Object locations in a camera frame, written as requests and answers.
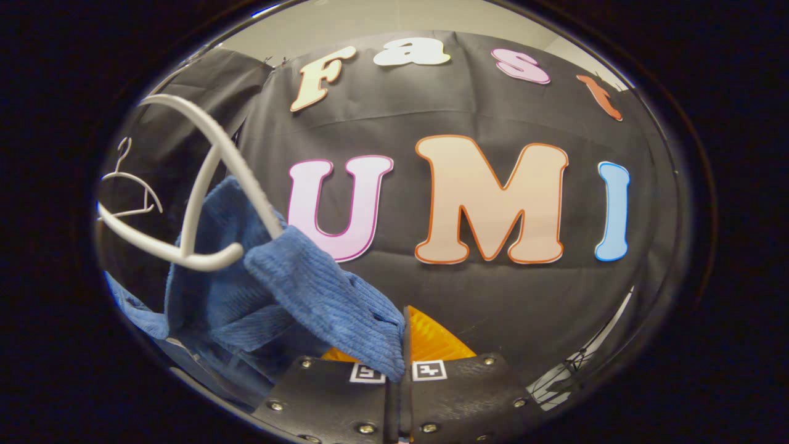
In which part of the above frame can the black backdrop stand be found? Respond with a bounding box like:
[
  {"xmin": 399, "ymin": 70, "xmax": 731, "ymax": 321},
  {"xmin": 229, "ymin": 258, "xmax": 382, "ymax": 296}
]
[{"xmin": 527, "ymin": 287, "xmax": 636, "ymax": 411}]

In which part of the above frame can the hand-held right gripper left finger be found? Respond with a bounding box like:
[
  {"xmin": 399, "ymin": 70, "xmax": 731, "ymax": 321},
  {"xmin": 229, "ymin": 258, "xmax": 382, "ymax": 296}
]
[{"xmin": 253, "ymin": 347, "xmax": 396, "ymax": 444}]

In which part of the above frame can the blue corduroy shirt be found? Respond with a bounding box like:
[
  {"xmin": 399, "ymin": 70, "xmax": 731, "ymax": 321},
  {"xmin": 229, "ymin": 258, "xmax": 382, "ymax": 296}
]
[{"xmin": 105, "ymin": 176, "xmax": 407, "ymax": 383}]

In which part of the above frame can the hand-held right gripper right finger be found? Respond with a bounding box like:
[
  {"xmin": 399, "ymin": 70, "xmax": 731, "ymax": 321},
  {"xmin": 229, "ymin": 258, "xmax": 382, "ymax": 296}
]
[{"xmin": 400, "ymin": 305, "xmax": 544, "ymax": 444}]

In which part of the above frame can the white plastic hanger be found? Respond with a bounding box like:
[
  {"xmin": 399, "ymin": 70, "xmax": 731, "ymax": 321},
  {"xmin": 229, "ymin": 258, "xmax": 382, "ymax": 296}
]
[
  {"xmin": 97, "ymin": 94, "xmax": 285, "ymax": 273},
  {"xmin": 100, "ymin": 137, "xmax": 164, "ymax": 221}
]

